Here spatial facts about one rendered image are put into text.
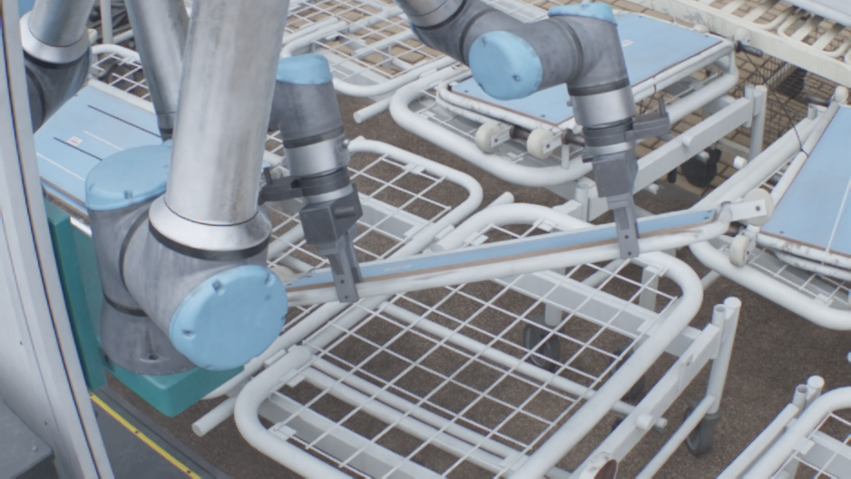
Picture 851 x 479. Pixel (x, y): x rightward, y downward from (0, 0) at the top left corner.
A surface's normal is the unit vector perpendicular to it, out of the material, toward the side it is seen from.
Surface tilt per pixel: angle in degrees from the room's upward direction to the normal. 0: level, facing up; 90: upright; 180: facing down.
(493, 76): 87
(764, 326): 0
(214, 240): 42
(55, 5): 96
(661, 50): 7
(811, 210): 5
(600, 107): 73
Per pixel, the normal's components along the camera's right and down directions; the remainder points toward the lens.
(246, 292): 0.59, 0.50
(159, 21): 0.25, 0.40
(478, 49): -0.73, 0.34
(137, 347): -0.15, 0.21
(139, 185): -0.07, -0.88
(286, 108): -0.40, 0.30
